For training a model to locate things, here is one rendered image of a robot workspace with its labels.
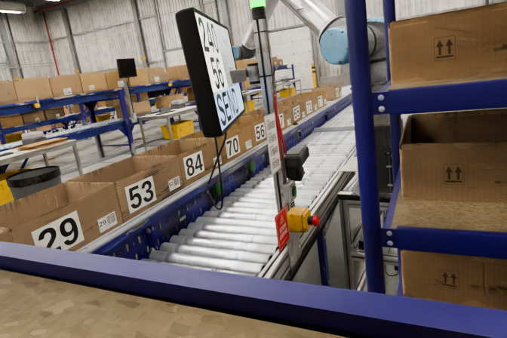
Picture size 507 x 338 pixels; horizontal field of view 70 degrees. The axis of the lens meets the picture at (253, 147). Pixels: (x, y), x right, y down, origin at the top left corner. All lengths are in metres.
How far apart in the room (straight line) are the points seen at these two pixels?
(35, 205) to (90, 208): 0.29
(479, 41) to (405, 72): 0.11
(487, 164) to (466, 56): 0.17
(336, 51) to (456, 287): 1.03
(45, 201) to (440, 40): 1.46
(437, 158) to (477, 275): 0.22
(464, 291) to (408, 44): 0.44
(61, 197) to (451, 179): 1.43
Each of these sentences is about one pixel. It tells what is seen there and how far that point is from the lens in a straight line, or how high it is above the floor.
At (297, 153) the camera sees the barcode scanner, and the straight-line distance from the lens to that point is 1.30.
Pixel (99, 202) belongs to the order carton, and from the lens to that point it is 1.44.
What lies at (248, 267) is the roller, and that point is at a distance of 1.31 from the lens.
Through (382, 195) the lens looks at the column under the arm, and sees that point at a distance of 1.77.
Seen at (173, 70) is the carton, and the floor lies 1.62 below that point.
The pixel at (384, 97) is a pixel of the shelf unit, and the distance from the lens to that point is 0.53.
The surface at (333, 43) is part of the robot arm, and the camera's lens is 1.55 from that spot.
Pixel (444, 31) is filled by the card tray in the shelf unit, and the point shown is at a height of 1.41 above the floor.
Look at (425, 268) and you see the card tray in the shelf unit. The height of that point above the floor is 1.00.
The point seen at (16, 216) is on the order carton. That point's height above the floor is 0.99.
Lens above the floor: 1.40
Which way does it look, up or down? 12 degrees down
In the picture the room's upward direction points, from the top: 8 degrees counter-clockwise
